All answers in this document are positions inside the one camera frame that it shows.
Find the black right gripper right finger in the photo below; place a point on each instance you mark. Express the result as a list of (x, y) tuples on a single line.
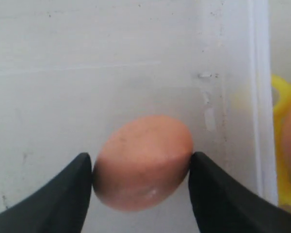
[(222, 205)]

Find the clear plastic storage box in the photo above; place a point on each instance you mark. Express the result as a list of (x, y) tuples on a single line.
[(74, 71)]

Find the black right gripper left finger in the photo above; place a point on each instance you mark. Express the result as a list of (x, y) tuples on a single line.
[(60, 206)]

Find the yellow plastic egg tray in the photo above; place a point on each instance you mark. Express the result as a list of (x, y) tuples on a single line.
[(280, 111)]

